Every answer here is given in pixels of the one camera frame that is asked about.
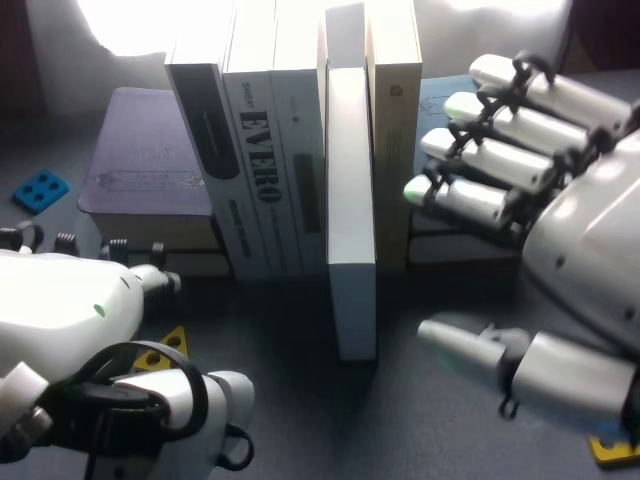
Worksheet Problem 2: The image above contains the yellow triangle block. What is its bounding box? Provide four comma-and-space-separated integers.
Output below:
133, 326, 191, 372

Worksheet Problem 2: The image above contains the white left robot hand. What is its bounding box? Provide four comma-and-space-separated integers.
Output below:
0, 222, 256, 480

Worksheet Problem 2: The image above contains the white SWEAT EVERO book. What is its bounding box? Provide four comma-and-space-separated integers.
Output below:
222, 0, 304, 280

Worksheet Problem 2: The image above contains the yellow two-hole block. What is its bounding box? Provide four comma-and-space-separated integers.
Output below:
585, 433, 640, 470

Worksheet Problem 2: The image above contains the cream book with Chinese title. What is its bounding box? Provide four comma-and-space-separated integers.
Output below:
366, 0, 425, 274

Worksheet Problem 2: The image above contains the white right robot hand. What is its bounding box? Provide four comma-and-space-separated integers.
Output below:
403, 49, 640, 436

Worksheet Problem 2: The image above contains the white book with brown label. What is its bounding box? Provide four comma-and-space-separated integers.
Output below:
271, 0, 331, 277

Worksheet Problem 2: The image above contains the blue four-hole block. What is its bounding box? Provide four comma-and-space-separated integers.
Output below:
11, 169, 72, 216

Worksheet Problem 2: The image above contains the purple leather-look book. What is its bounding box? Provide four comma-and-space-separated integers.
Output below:
76, 86, 224, 251

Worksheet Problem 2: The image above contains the grey table cloth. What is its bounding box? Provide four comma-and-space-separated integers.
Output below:
0, 64, 640, 480

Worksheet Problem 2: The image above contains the white book with black shape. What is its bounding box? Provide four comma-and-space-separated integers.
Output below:
164, 19, 246, 280

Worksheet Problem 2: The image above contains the white backdrop sheet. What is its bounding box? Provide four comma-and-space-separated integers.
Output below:
24, 0, 574, 121

